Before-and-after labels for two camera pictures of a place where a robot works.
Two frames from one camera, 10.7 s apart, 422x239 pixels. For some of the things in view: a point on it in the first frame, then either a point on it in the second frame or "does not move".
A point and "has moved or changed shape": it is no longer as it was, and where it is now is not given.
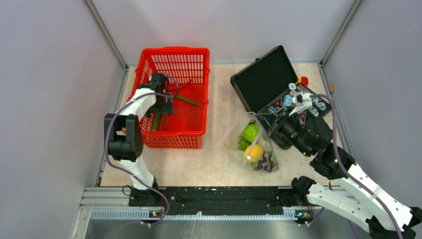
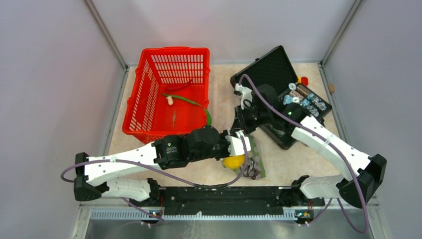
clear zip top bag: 248,137 has moved or changed shape
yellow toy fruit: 254,153 to 234,162
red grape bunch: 268,163 to 251,171
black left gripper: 166,107 to 227,152
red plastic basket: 187,71 does not move
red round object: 304,80 does not move
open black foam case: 269,87 does not move
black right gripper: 274,130 to 241,122
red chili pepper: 180,86 does not move
